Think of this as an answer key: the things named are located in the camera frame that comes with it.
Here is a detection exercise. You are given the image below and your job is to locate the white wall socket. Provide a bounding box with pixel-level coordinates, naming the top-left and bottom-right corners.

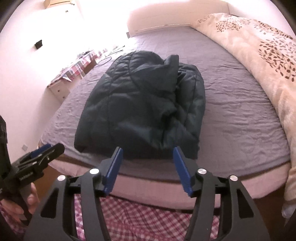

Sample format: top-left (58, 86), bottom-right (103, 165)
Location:
top-left (22, 144), bottom-right (28, 151)

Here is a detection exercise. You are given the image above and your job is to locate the pink plaid pajama clothing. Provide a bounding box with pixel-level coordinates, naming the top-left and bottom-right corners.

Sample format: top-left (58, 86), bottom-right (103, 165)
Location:
top-left (1, 194), bottom-right (219, 240)

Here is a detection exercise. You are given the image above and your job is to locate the grey quilted bedspread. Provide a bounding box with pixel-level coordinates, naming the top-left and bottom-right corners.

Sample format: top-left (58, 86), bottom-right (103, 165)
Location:
top-left (40, 27), bottom-right (290, 181)

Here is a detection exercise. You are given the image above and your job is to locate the cream bed headboard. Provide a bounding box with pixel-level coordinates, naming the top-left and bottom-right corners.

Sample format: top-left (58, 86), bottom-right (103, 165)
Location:
top-left (127, 1), bottom-right (229, 37)

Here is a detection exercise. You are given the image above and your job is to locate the white bedside drawer table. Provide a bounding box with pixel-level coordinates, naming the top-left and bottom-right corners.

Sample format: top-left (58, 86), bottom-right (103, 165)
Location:
top-left (47, 79), bottom-right (80, 103)

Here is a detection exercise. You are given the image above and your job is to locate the dark green puffer jacket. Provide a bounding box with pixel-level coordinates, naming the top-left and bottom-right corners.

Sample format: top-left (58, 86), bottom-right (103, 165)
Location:
top-left (74, 51), bottom-right (206, 159)

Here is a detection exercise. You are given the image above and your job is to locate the black wall switch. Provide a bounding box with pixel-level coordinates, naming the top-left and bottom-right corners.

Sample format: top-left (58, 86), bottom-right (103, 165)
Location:
top-left (34, 40), bottom-right (43, 50)

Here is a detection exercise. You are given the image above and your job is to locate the beige leaf-print blanket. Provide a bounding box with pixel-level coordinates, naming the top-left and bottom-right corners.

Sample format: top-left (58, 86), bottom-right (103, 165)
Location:
top-left (191, 13), bottom-right (295, 219)

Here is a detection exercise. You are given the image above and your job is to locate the person's left hand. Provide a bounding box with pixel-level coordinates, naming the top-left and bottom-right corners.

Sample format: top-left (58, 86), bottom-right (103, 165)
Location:
top-left (1, 183), bottom-right (40, 222)

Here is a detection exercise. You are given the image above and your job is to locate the black cable on bed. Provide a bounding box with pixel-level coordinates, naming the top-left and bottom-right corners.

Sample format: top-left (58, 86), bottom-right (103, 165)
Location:
top-left (94, 45), bottom-right (127, 68)

